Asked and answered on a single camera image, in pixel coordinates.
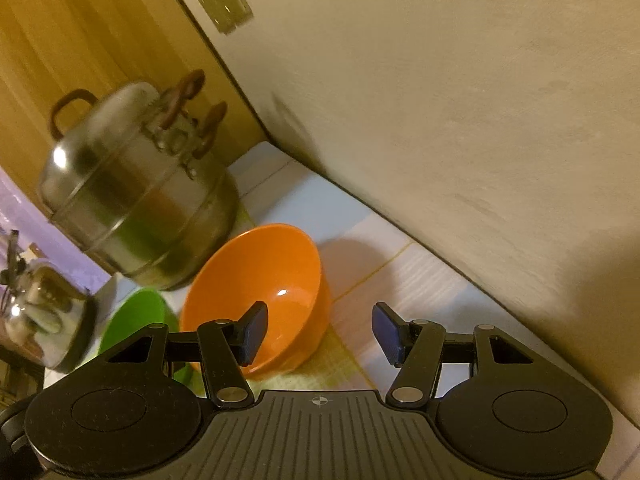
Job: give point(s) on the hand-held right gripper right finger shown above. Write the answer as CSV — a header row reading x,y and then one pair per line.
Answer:
x,y
387,332

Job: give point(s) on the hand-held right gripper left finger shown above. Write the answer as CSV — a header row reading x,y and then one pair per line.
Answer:
x,y
254,332

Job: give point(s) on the orange plastic bowl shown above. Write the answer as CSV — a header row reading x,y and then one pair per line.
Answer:
x,y
270,270

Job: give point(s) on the green plastic bowl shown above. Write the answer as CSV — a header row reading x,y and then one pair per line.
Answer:
x,y
137,317

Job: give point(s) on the stainless steel steamer pot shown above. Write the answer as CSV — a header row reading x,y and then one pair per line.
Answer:
x,y
135,200

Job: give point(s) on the stainless steel kettle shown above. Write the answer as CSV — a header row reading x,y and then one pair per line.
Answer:
x,y
45,310

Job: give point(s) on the pink lace curtain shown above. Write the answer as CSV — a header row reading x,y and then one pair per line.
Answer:
x,y
30,210

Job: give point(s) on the wooden wall panel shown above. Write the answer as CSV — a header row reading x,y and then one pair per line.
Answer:
x,y
100,25

